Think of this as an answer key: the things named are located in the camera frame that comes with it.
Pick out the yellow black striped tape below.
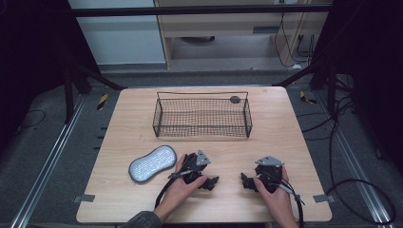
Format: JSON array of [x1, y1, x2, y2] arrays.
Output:
[[96, 92, 109, 111], [298, 90, 318, 105]]

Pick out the thin black floor cable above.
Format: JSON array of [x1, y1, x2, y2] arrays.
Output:
[[18, 108, 48, 129]]

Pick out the black metal stand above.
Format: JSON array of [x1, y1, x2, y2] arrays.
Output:
[[61, 58, 128, 125], [273, 58, 355, 116]]

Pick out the black wire mesh basket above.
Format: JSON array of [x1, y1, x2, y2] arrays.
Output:
[[152, 90, 254, 139]]

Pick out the aluminium floor rail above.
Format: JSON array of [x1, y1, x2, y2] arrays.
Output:
[[9, 94, 87, 228], [314, 90, 396, 228]]

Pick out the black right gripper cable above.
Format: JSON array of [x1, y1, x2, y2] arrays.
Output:
[[275, 179, 306, 228]]

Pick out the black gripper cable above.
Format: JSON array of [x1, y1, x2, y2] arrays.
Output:
[[275, 179, 306, 228], [154, 169, 195, 209]]

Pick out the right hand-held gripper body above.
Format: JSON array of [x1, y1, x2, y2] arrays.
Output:
[[254, 155, 286, 194]]

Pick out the grey metal table bracket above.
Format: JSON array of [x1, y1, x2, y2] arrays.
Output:
[[312, 194, 336, 204], [72, 194, 96, 204]]

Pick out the black curtain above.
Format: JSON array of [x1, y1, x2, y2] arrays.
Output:
[[0, 0, 100, 156], [311, 0, 403, 179]]

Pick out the person's left hand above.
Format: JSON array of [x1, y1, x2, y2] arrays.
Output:
[[156, 154, 209, 219]]

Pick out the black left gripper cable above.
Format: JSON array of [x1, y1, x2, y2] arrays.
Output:
[[154, 169, 195, 209]]

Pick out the black looped floor cable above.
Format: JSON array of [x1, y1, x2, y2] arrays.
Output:
[[325, 178, 397, 226]]

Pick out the grey oval sponge pad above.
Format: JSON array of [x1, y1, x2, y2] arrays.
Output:
[[127, 144, 178, 184]]

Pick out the black horizontal frame bar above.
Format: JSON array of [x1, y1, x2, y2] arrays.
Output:
[[69, 4, 333, 18]]

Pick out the black hanging desk cables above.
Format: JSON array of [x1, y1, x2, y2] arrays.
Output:
[[273, 11, 316, 69]]

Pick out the white cabinet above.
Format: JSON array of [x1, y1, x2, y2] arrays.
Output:
[[67, 0, 166, 67]]

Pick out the person's right hand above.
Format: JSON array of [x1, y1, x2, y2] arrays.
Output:
[[253, 166, 293, 222]]

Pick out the light wooden desk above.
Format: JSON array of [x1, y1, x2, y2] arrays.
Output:
[[153, 0, 335, 69]]

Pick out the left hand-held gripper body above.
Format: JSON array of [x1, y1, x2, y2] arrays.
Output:
[[180, 149, 212, 185]]

